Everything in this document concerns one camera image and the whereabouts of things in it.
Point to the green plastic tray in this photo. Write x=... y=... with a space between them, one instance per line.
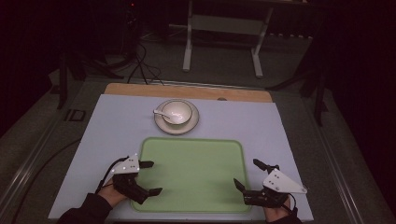
x=193 y=174

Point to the white ceramic spoon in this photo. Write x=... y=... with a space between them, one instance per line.
x=159 y=113

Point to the white metal stand frame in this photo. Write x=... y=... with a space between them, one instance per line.
x=224 y=25

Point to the black tripod stand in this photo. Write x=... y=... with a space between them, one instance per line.
x=316 y=90
x=67 y=71

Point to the dark floor socket plate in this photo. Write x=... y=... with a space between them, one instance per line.
x=74 y=115

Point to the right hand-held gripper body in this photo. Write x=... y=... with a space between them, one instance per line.
x=281 y=183

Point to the pale blue table mat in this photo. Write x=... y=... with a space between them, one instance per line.
x=109 y=130

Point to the beige bowl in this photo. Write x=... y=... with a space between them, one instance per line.
x=190 y=126

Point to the white ceramic bowl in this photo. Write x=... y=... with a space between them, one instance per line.
x=177 y=113

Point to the dark equipment tower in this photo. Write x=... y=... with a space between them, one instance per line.
x=130 y=25

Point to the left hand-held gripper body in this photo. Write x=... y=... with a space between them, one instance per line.
x=127 y=186

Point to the person's left hand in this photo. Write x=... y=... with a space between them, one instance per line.
x=110 y=194

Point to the person's right hand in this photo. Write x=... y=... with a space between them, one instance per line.
x=277 y=213

